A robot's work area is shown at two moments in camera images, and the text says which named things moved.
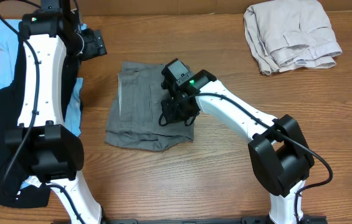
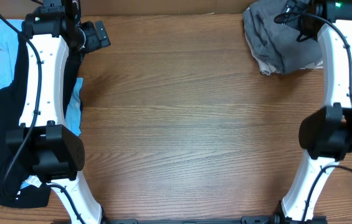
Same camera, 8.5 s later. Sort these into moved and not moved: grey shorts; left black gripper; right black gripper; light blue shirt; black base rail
Moved: left black gripper; grey shorts; right black gripper
Not moved: black base rail; light blue shirt
